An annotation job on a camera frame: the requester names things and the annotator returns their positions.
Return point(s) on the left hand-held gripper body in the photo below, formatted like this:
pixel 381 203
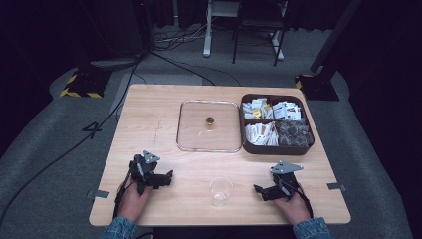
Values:
pixel 143 170

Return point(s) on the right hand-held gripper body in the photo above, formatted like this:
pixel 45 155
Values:
pixel 284 181

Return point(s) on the person's right hand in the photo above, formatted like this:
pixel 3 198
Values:
pixel 293 209

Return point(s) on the person's left hand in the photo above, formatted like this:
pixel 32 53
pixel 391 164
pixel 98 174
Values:
pixel 132 200

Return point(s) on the dark brown divided box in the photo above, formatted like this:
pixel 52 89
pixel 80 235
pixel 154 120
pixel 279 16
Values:
pixel 277 150

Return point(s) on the clear plastic cup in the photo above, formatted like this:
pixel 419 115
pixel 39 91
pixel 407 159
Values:
pixel 220 191

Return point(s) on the square glass lid gold knob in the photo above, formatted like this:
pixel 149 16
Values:
pixel 199 139

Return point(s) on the grey tape piece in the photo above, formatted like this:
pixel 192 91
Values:
pixel 101 193
pixel 335 186

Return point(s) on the pile of dark patterned packets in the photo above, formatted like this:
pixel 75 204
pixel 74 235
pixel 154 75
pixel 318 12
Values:
pixel 293 133

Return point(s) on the pile of white stick packets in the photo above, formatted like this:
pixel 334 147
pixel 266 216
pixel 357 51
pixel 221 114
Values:
pixel 262 134

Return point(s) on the pile of white red packets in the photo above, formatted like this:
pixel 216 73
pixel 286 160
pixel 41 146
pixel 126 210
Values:
pixel 287 111

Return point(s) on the pile of white yellow packets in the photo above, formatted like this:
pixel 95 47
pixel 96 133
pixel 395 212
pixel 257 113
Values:
pixel 255 109

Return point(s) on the stand base yellow black stripes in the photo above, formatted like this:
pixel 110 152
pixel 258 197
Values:
pixel 317 88
pixel 87 83

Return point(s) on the black chair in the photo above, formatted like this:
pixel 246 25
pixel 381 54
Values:
pixel 258 23

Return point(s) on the white desk frame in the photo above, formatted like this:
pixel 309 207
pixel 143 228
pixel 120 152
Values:
pixel 207 36

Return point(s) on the slanted dark metal post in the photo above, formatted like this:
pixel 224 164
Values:
pixel 335 35

